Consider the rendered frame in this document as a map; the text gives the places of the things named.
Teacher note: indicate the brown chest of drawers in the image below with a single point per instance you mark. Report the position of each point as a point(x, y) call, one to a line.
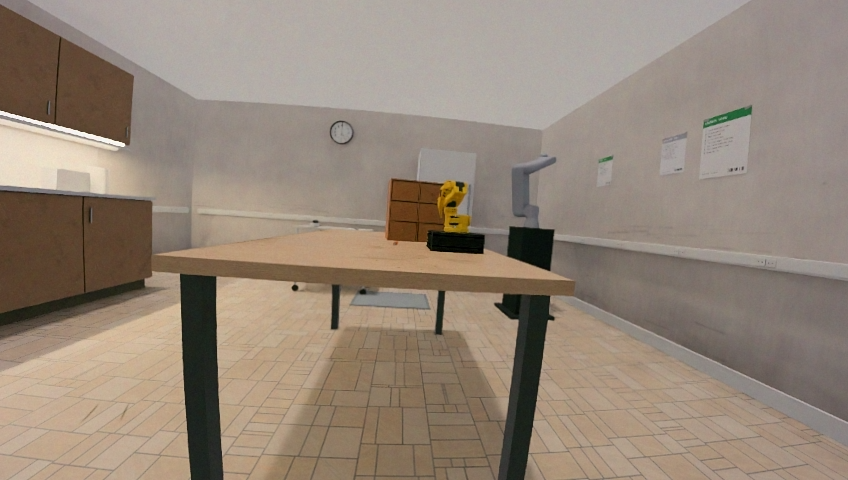
point(400, 200)

